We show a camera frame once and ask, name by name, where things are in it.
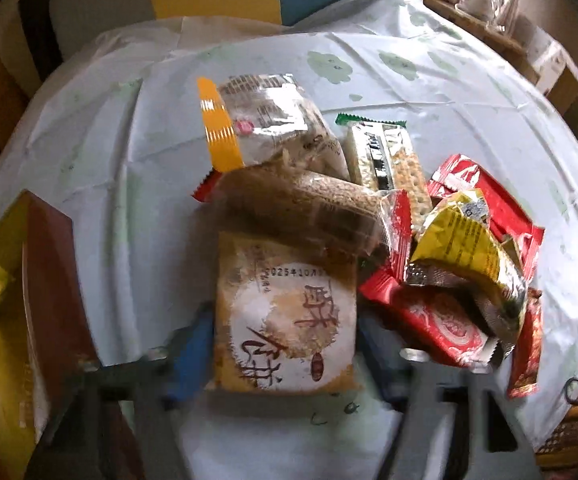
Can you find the maroon gold gift box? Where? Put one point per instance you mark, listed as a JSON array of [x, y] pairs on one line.
[[49, 290]]

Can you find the yellow green snack packet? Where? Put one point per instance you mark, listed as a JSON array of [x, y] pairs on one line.
[[461, 245]]

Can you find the red round-pattern snack packet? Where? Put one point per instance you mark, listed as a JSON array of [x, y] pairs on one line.
[[434, 322]]

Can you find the beige round-print pastry packet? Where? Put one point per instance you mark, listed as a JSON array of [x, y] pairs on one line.
[[289, 320]]

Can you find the green rice cracker packet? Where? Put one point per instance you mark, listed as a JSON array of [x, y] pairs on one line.
[[394, 160]]

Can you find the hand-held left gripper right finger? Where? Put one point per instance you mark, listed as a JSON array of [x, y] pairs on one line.
[[379, 357]]

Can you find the black upright cushion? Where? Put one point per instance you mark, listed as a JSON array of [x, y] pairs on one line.
[[39, 25]]

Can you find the small red snack packet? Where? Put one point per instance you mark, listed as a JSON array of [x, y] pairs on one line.
[[528, 350]]

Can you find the long red snack packet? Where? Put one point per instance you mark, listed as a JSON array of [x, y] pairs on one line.
[[511, 210]]

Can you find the brown roll packet red ends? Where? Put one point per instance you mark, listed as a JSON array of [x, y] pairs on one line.
[[299, 205]]

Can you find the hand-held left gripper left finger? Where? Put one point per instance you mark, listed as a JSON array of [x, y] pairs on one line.
[[191, 360]]

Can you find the white green-flower tablecloth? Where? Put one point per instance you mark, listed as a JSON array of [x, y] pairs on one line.
[[134, 170]]

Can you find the wooden side table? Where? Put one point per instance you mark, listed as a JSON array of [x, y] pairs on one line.
[[514, 45]]

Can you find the clear packet orange end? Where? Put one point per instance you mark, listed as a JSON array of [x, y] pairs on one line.
[[274, 120]]

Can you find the wicker chair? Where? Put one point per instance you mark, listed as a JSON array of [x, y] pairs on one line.
[[576, 425]]

